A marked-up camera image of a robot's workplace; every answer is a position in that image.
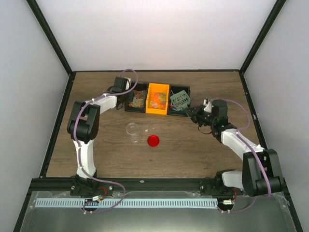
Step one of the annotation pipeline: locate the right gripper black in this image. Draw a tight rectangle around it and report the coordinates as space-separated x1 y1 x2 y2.
184 104 216 128

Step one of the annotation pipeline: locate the green slotted plastic scoop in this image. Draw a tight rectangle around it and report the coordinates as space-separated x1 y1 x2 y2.
170 90 191 111

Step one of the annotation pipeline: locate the black bin with popsicle candies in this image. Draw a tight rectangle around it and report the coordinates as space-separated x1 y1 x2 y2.
125 83 149 113

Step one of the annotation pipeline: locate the black bin with lollipops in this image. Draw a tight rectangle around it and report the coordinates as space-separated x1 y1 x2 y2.
167 85 191 116

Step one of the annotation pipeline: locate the orange bin with gummies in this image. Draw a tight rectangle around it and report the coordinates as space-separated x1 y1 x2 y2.
145 83 170 115

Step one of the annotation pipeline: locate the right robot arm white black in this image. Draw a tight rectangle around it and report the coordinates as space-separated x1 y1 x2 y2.
184 99 285 197

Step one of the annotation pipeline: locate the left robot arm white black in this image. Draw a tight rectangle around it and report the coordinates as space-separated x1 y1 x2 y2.
67 77 131 195

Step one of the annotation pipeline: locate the clear plastic jar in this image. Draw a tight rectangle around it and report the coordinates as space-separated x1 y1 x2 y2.
126 122 140 143

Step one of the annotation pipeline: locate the red round lid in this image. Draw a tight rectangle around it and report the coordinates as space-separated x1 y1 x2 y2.
147 135 160 147

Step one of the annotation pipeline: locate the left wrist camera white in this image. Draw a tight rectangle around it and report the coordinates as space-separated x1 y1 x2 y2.
125 77 131 90

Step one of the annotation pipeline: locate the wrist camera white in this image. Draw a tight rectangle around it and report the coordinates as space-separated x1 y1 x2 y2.
125 77 131 90
203 98 212 113

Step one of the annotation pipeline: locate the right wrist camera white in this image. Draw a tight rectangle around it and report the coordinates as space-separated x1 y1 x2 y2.
203 98 212 113

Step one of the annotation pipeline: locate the light blue slotted cable duct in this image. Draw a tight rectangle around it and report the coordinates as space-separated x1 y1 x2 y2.
35 198 218 209

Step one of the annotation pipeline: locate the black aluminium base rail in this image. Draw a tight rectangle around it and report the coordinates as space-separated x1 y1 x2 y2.
30 177 287 196

